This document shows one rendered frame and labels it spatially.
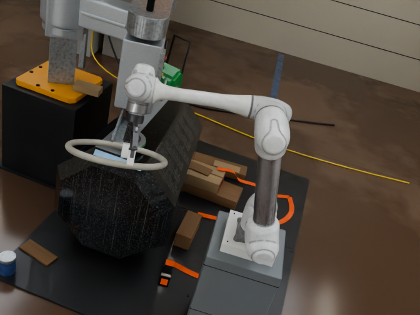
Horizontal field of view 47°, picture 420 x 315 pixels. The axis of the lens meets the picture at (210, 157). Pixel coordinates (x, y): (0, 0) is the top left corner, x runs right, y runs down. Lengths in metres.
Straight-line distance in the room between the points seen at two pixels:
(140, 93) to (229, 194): 2.40
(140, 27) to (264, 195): 1.12
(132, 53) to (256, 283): 1.39
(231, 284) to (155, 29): 1.39
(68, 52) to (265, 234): 2.14
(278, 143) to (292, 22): 6.20
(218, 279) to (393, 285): 1.94
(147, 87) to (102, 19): 1.68
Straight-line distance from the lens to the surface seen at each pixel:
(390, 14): 8.09
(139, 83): 1.85
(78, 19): 3.59
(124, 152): 2.20
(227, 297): 2.67
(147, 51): 2.72
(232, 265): 2.50
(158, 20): 2.64
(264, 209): 2.17
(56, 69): 3.79
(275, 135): 1.88
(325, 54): 8.18
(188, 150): 3.49
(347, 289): 3.91
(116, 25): 3.46
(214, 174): 4.15
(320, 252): 4.10
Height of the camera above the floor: 2.50
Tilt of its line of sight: 32 degrees down
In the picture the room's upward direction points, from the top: 15 degrees clockwise
